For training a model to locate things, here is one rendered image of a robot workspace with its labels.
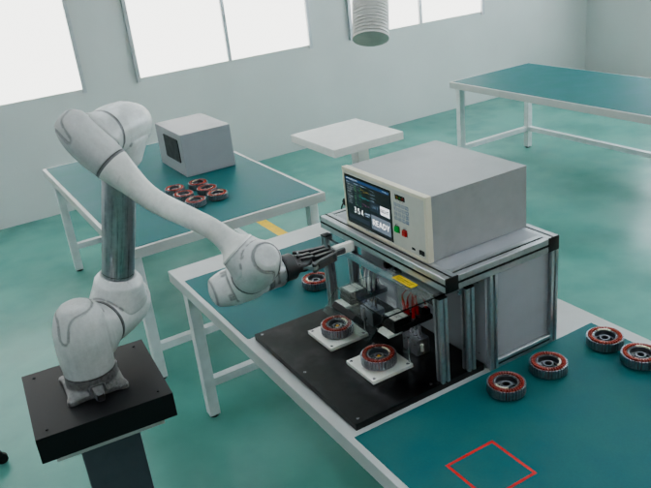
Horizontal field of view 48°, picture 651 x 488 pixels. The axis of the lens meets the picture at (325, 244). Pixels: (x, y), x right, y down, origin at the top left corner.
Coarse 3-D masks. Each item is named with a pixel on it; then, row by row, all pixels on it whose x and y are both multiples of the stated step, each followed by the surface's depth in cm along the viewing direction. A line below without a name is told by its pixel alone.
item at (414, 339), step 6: (408, 330) 235; (408, 336) 232; (414, 336) 232; (426, 336) 231; (414, 342) 230; (420, 342) 230; (426, 342) 231; (414, 348) 231; (426, 348) 232; (420, 354) 231
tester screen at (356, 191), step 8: (352, 184) 236; (360, 184) 232; (352, 192) 238; (360, 192) 233; (368, 192) 229; (376, 192) 225; (384, 192) 221; (352, 200) 239; (360, 200) 235; (368, 200) 230; (376, 200) 226; (384, 200) 223; (352, 208) 241; (360, 208) 236; (368, 208) 232; (360, 216) 238; (368, 216) 233; (360, 224) 239
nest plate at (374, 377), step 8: (352, 360) 230; (400, 360) 228; (408, 360) 227; (360, 368) 226; (392, 368) 224; (400, 368) 224; (408, 368) 225; (368, 376) 222; (376, 376) 221; (384, 376) 221; (392, 376) 222
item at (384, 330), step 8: (384, 320) 227; (392, 320) 223; (400, 320) 223; (408, 320) 225; (416, 320) 226; (424, 320) 228; (384, 328) 227; (392, 328) 223; (400, 328) 224; (408, 328) 225; (416, 328) 231; (392, 336) 224
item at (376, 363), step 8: (376, 344) 231; (384, 344) 230; (360, 352) 228; (368, 352) 228; (376, 352) 228; (384, 352) 230; (392, 352) 226; (360, 360) 228; (368, 360) 223; (376, 360) 222; (384, 360) 222; (392, 360) 223; (368, 368) 224; (376, 368) 222; (384, 368) 222
